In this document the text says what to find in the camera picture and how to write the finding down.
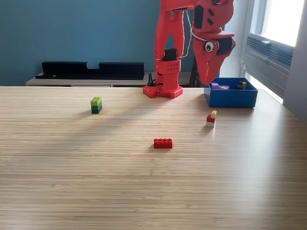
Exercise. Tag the purple brick stack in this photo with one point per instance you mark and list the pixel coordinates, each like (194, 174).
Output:
(214, 85)

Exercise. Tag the pink lego brick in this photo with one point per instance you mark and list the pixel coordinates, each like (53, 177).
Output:
(224, 87)

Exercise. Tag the yellow toy digger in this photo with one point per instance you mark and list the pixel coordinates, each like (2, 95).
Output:
(241, 85)

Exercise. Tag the green brick stack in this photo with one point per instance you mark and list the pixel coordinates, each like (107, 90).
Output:
(96, 105)

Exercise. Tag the blue plastic bin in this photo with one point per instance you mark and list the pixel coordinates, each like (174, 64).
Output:
(230, 98)

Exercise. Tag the red lego brick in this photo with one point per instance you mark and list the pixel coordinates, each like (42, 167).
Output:
(163, 143)

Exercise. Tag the dark wooden chair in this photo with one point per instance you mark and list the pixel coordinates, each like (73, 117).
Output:
(194, 74)

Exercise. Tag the grey window heater unit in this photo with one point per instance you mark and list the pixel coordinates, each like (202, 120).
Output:
(266, 62)

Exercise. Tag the red white yellow brick stack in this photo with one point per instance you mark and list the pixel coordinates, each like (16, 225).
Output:
(210, 119)

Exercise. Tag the black table clamp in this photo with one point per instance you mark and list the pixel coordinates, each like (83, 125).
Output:
(151, 80)

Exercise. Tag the white window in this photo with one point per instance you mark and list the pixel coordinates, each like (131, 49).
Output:
(280, 19)

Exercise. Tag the black shelf tray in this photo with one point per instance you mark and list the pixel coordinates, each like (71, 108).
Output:
(72, 72)

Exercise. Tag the wooden sideboard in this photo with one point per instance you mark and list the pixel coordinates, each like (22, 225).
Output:
(72, 82)

